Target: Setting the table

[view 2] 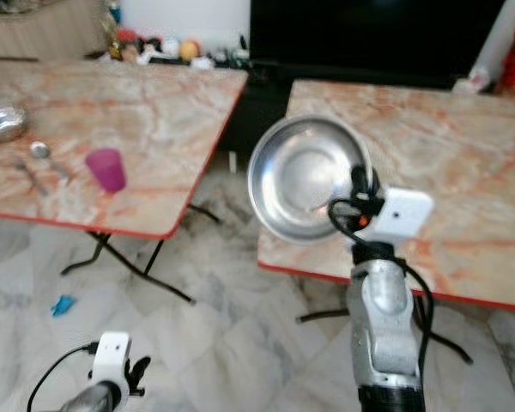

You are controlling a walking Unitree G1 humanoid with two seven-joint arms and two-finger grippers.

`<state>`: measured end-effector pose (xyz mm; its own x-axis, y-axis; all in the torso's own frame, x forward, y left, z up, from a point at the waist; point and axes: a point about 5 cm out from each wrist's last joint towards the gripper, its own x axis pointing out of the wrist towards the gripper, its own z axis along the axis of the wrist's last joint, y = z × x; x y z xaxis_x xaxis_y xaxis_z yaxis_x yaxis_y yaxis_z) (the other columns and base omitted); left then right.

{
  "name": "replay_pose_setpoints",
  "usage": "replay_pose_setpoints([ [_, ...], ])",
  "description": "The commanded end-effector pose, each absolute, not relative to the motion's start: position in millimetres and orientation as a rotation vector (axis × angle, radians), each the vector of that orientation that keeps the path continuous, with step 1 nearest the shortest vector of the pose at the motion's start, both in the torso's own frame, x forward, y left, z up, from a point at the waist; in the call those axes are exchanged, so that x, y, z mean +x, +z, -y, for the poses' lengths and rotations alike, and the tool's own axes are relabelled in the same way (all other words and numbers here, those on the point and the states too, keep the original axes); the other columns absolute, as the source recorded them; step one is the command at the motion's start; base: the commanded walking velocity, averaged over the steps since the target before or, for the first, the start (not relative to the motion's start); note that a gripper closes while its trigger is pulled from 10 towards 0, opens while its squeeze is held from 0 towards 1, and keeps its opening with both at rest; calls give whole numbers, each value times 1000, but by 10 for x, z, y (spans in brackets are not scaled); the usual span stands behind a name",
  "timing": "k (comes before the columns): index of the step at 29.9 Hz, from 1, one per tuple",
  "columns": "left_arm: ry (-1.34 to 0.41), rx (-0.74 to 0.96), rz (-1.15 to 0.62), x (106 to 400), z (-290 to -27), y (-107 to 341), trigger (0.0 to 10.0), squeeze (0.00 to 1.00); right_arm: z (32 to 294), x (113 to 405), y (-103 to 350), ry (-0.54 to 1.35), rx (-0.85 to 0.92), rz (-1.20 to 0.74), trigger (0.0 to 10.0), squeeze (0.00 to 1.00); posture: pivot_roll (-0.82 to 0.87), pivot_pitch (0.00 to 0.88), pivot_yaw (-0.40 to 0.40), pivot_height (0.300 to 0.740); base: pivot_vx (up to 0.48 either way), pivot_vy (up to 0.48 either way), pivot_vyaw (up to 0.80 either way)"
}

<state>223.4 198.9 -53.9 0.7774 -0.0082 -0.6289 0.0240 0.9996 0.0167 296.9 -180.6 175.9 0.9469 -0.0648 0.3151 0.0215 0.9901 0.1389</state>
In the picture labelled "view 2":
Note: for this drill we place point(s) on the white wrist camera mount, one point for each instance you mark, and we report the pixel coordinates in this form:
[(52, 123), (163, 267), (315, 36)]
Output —
[(403, 215), (110, 356)]

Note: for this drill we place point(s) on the wooden cabinet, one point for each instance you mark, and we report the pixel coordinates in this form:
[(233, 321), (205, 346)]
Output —
[(43, 30)]

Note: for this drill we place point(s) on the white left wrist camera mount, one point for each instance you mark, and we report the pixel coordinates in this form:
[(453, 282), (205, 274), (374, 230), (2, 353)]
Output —
[(110, 356)]

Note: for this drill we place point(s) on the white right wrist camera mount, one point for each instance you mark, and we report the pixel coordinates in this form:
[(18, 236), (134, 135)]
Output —
[(403, 215)]

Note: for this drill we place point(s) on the steel spoon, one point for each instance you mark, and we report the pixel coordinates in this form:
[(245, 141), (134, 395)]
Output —
[(40, 150)]

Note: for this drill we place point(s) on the red capped figurine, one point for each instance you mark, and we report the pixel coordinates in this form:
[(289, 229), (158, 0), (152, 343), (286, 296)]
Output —
[(127, 45)]

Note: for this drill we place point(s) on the steel fork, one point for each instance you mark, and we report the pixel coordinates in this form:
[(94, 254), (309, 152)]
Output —
[(32, 178)]

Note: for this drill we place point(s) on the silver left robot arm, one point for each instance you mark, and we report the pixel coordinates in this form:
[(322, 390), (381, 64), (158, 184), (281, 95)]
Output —
[(94, 399)]

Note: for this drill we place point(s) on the round steel plate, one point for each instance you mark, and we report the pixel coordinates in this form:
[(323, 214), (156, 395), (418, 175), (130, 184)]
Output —
[(292, 180)]

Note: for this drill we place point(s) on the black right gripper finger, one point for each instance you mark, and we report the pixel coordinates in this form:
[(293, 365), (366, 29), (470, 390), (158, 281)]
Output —
[(360, 182)]

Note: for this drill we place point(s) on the purple plastic cup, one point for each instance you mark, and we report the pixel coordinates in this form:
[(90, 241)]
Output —
[(106, 170)]

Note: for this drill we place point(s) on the small blue scrap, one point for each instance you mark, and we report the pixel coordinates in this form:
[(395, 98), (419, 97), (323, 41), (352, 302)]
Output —
[(64, 305)]

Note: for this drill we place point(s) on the small blue bottle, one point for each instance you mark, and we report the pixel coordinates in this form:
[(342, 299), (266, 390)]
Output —
[(114, 13)]

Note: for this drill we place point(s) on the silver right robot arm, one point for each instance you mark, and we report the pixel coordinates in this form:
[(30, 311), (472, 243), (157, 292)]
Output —
[(382, 318)]

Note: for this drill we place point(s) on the orange round figurine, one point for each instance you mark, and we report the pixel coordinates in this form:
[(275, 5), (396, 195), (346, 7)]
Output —
[(189, 50)]

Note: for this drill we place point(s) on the small steel bowl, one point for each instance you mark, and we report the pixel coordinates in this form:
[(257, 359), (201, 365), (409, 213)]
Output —
[(4, 124)]

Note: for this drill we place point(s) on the black television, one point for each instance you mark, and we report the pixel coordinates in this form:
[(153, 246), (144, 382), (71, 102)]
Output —
[(378, 39)]

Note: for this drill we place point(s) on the orange marble folding table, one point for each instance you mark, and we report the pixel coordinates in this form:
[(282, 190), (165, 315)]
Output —
[(463, 146), (154, 112)]

